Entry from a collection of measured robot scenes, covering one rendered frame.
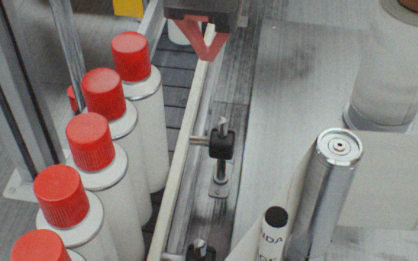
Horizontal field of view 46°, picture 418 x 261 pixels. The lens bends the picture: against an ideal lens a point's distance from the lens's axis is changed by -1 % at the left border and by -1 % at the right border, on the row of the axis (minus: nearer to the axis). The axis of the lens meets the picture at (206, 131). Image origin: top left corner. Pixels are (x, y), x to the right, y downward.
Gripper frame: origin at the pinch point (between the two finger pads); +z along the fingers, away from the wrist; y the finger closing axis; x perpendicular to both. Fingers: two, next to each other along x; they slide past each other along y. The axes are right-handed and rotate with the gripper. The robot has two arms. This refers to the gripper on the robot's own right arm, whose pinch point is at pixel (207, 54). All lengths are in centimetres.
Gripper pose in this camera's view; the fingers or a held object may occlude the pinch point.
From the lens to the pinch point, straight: 54.0
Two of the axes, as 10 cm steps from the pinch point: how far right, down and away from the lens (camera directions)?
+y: 1.6, -7.4, 6.5
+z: 0.0, 6.6, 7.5
